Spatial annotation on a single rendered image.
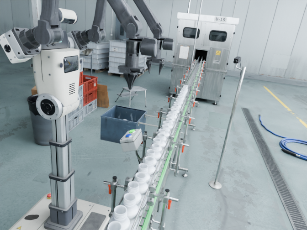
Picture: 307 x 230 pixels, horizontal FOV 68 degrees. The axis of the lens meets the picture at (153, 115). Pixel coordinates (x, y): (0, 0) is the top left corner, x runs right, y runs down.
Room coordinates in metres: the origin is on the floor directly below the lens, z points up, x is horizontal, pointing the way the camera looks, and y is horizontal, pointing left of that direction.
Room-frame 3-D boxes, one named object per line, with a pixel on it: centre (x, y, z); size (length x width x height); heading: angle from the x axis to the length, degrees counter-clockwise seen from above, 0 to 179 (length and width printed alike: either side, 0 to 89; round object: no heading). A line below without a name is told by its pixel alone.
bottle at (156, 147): (0.90, -0.03, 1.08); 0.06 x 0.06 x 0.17
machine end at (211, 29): (6.48, -1.13, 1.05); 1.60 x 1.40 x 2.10; 169
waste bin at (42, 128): (2.87, 1.47, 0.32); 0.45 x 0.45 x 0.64
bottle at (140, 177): (0.67, 0.02, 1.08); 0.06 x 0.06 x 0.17
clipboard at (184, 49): (5.81, -0.57, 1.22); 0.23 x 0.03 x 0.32; 79
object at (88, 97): (4.14, 1.43, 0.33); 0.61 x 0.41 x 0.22; 172
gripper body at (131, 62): (0.96, 0.12, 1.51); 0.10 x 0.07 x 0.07; 79
